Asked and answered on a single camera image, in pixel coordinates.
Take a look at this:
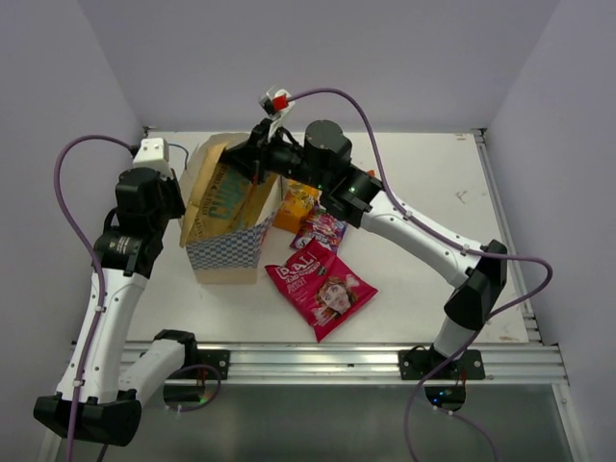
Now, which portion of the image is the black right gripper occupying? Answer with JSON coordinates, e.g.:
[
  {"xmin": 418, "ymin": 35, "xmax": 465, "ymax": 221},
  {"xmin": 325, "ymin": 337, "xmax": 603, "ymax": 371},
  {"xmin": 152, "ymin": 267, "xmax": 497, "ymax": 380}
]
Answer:
[{"xmin": 218, "ymin": 119, "xmax": 328, "ymax": 192}]

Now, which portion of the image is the orange yellow candy bag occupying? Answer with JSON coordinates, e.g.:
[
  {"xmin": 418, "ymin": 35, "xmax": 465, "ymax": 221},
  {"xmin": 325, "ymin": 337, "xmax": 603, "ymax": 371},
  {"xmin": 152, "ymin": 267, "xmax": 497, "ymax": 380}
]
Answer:
[{"xmin": 272, "ymin": 179, "xmax": 320, "ymax": 233}]

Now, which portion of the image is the purple Fox's candy bag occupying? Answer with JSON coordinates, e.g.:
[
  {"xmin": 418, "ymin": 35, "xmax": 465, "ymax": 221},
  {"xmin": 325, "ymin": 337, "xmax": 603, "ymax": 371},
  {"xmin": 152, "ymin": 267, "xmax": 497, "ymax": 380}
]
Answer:
[{"xmin": 290, "ymin": 205, "xmax": 347, "ymax": 253}]

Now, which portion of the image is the blue checkered paper bag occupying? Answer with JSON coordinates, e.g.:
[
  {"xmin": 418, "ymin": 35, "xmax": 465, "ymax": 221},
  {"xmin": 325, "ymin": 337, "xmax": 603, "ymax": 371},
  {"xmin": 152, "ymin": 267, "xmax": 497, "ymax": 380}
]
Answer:
[{"xmin": 179, "ymin": 133, "xmax": 282, "ymax": 284}]

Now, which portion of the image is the red crisps bag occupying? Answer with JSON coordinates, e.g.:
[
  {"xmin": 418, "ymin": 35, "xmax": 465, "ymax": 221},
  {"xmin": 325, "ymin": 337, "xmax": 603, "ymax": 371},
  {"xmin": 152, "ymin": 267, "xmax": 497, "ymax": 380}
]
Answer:
[{"xmin": 265, "ymin": 241, "xmax": 377, "ymax": 342}]

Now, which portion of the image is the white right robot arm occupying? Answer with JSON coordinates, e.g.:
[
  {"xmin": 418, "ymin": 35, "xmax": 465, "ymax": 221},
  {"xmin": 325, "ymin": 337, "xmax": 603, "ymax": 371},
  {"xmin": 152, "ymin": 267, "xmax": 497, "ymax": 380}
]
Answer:
[{"xmin": 220, "ymin": 119, "xmax": 507, "ymax": 378}]

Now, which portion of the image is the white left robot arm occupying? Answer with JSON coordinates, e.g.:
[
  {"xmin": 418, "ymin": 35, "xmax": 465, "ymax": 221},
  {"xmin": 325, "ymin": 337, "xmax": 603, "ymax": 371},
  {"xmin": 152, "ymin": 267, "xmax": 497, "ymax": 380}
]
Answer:
[{"xmin": 34, "ymin": 167, "xmax": 200, "ymax": 447}]

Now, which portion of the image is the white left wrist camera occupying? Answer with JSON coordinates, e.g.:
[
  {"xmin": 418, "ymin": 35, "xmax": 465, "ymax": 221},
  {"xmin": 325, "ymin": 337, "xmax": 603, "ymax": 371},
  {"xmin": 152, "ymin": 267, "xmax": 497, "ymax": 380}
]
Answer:
[{"xmin": 133, "ymin": 138, "xmax": 173, "ymax": 178}]

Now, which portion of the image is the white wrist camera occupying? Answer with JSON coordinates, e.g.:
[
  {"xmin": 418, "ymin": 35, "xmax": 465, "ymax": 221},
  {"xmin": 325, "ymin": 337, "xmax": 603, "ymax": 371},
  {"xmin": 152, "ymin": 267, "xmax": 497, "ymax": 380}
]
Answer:
[
  {"xmin": 259, "ymin": 87, "xmax": 295, "ymax": 139},
  {"xmin": 133, "ymin": 138, "xmax": 173, "ymax": 178}
]

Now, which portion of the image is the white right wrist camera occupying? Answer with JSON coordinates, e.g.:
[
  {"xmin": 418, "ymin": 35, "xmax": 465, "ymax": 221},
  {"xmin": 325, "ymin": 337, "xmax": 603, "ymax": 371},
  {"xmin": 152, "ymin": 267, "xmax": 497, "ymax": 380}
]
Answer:
[{"xmin": 259, "ymin": 87, "xmax": 295, "ymax": 139}]

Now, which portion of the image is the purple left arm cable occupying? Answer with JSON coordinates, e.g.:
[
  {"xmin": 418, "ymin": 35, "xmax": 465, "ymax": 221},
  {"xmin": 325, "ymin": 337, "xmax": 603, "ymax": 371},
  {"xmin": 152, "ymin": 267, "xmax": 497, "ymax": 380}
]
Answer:
[{"xmin": 53, "ymin": 135, "xmax": 141, "ymax": 462}]

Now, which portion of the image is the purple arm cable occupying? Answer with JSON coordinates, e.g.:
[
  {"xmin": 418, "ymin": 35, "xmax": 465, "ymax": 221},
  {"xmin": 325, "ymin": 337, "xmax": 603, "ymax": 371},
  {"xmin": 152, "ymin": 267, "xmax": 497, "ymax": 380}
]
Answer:
[
  {"xmin": 53, "ymin": 135, "xmax": 141, "ymax": 462},
  {"xmin": 287, "ymin": 88, "xmax": 553, "ymax": 462}
]

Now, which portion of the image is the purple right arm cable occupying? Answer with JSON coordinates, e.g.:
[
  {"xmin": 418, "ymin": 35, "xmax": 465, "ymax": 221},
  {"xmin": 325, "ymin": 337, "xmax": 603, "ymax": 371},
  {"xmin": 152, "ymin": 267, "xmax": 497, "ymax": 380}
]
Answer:
[{"xmin": 287, "ymin": 88, "xmax": 553, "ymax": 462}]

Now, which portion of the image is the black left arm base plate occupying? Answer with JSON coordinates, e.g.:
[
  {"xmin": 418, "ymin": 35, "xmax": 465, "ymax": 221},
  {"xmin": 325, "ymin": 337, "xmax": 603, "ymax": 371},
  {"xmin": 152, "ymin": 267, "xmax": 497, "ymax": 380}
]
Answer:
[{"xmin": 167, "ymin": 348, "xmax": 231, "ymax": 384}]

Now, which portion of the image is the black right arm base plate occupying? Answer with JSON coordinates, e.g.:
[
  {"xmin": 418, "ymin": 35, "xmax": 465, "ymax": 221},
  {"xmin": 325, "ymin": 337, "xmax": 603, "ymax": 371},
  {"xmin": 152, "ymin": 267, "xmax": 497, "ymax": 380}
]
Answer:
[{"xmin": 398, "ymin": 346, "xmax": 486, "ymax": 381}]

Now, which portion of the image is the aluminium table frame rail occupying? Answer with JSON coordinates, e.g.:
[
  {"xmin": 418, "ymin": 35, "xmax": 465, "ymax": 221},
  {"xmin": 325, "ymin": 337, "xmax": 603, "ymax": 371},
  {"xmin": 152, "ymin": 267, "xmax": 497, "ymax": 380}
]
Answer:
[{"xmin": 45, "ymin": 125, "xmax": 591, "ymax": 462}]

